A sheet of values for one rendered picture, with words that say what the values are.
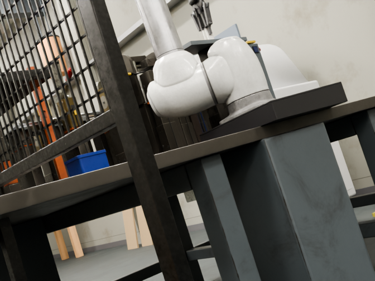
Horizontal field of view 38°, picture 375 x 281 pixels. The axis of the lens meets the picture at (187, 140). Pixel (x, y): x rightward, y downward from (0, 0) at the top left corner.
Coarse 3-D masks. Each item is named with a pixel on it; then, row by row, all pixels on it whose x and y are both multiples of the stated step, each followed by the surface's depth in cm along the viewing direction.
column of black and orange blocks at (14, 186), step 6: (0, 132) 187; (0, 150) 185; (6, 150) 187; (6, 156) 186; (0, 162) 186; (0, 168) 187; (6, 168) 185; (6, 186) 187; (12, 186) 184; (18, 186) 186; (6, 192) 186
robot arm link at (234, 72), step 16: (224, 48) 179; (240, 48) 179; (208, 64) 181; (224, 64) 178; (240, 64) 178; (256, 64) 180; (224, 80) 178; (240, 80) 177; (256, 80) 178; (224, 96) 181; (240, 96) 178
